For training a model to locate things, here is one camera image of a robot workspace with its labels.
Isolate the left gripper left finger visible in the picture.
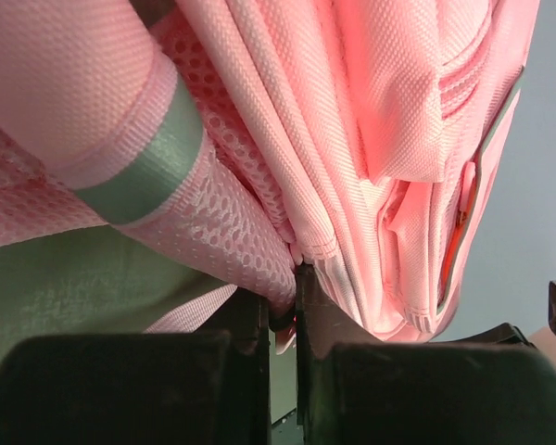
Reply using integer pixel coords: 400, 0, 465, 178
0, 289, 270, 444

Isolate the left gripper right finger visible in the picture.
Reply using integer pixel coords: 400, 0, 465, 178
296, 265, 556, 444

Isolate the pink school backpack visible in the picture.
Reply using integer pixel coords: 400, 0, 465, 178
0, 1, 539, 362

